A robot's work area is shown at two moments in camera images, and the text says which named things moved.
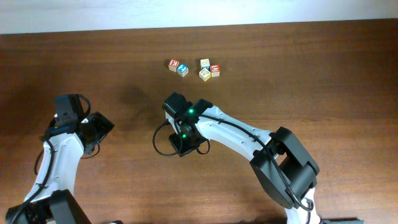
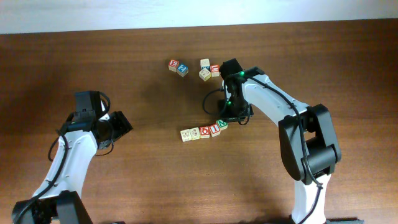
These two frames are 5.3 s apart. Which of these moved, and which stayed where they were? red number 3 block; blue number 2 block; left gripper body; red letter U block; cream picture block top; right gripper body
Moved: right gripper body; left gripper body
Stayed: red letter U block; cream picture block top; red number 3 block; blue number 2 block
